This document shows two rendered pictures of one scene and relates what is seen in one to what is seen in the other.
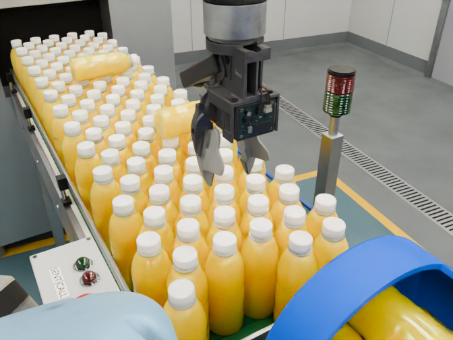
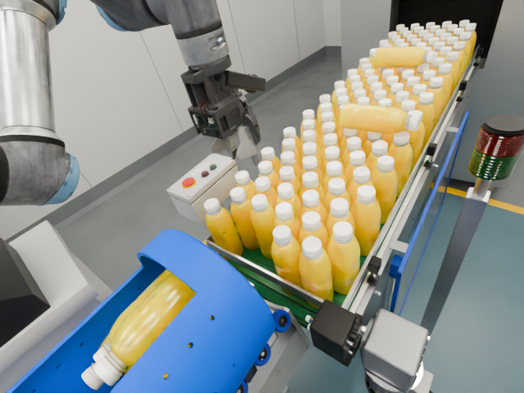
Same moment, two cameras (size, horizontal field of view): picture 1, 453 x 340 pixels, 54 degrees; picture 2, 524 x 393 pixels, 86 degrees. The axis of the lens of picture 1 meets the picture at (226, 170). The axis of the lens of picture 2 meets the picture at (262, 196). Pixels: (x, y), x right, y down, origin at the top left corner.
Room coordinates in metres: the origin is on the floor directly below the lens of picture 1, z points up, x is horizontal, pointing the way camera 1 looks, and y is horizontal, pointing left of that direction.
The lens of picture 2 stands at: (0.45, -0.51, 1.55)
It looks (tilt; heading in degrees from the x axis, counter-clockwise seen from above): 40 degrees down; 77
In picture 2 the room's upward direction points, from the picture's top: 16 degrees counter-clockwise
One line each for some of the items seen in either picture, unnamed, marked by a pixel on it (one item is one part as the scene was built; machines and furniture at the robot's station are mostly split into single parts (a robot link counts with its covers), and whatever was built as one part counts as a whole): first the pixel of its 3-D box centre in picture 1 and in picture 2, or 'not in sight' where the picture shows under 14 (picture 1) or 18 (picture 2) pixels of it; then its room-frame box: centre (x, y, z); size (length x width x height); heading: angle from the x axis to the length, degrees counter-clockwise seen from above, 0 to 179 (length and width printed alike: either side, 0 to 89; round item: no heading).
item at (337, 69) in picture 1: (337, 102); (491, 161); (0.94, -0.25, 1.18); 0.06 x 0.06 x 0.16
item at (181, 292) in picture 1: (181, 292); (212, 205); (0.45, 0.06, 1.09); 0.04 x 0.04 x 0.02
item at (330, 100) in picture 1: (337, 100); (492, 159); (0.94, -0.25, 1.18); 0.06 x 0.06 x 0.05
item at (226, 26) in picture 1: (236, 19); (205, 47); (0.54, -0.01, 1.45); 0.08 x 0.08 x 0.05
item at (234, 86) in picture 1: (237, 86); (217, 98); (0.54, -0.01, 1.37); 0.09 x 0.08 x 0.12; 31
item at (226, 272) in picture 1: (224, 285); (267, 228); (0.56, 0.00, 0.99); 0.07 x 0.07 x 0.19
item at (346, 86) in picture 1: (340, 81); (500, 137); (0.94, -0.25, 1.23); 0.06 x 0.06 x 0.04
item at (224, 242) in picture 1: (224, 242); (259, 202); (0.56, 0.00, 1.09); 0.04 x 0.04 x 0.02
